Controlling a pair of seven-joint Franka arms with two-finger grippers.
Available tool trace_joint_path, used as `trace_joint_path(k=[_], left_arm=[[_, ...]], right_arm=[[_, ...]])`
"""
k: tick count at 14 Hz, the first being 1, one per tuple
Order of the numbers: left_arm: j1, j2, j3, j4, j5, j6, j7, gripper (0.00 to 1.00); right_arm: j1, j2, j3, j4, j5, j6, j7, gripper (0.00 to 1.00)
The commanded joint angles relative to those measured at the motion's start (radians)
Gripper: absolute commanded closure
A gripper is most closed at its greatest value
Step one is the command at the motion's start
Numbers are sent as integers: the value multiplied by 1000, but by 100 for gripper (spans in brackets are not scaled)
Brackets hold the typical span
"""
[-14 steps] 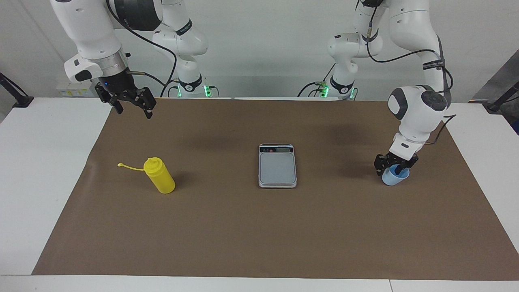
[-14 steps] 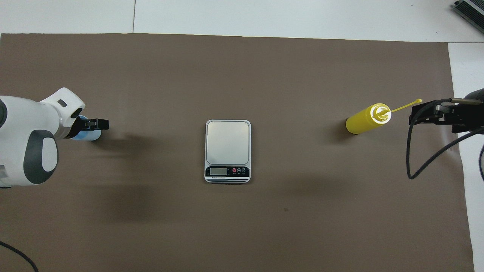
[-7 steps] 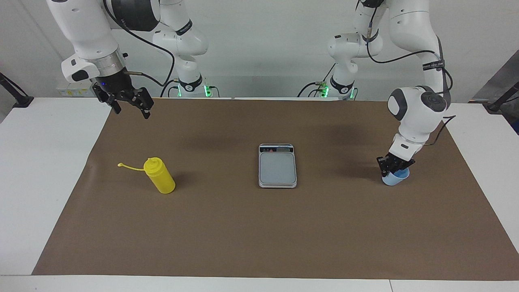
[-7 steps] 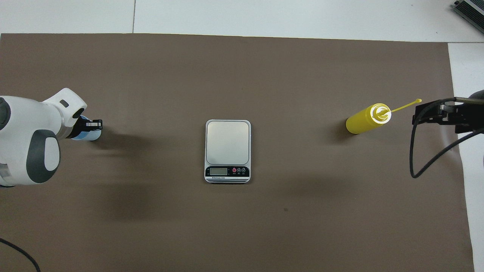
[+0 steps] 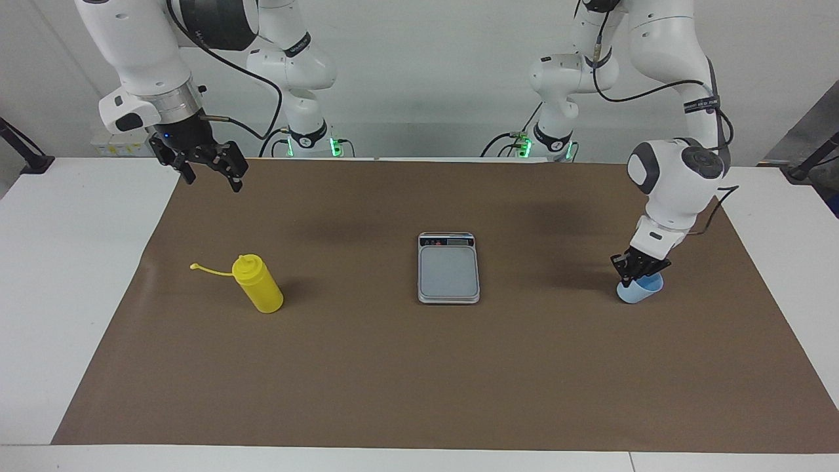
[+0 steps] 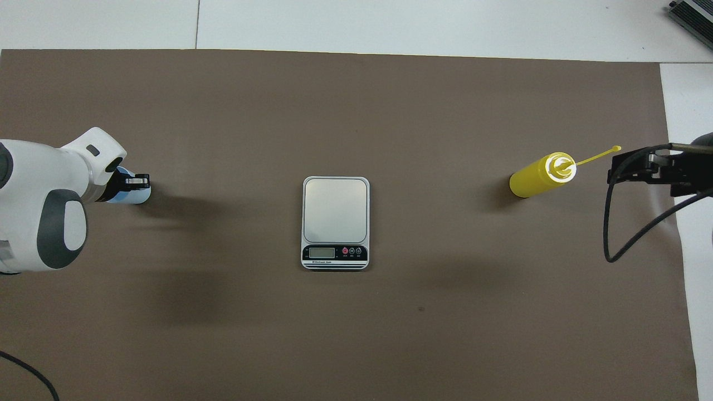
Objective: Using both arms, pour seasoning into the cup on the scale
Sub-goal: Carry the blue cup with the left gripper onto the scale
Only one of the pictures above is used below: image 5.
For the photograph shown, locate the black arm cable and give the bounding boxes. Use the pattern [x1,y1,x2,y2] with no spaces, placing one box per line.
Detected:
[577,0,740,237]
[165,0,284,158]

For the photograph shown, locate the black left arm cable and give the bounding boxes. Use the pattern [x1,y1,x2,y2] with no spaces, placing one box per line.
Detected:
[577,0,740,237]

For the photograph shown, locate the white boxes with yellow labels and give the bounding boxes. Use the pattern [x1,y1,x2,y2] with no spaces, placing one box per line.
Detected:
[90,128,158,157]

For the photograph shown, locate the black base cable bundle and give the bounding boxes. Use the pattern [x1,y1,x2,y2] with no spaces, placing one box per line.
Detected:
[270,128,358,158]
[480,102,548,158]

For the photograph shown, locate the black clamp stand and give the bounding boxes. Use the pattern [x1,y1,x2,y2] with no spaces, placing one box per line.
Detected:
[0,117,55,175]
[785,131,839,182]

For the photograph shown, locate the yellow squeeze seasoning bottle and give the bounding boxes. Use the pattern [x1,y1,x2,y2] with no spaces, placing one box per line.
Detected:
[190,254,284,314]

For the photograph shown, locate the light blue plastic cup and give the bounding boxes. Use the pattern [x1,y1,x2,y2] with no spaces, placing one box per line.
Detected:
[616,272,665,305]

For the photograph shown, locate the brown table mat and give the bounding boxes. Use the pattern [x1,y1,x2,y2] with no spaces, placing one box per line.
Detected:
[51,157,839,454]

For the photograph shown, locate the silver digital kitchen scale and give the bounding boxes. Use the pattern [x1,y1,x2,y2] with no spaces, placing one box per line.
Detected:
[418,231,480,305]

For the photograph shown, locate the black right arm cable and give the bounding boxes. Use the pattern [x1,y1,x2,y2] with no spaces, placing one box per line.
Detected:
[165,0,284,158]

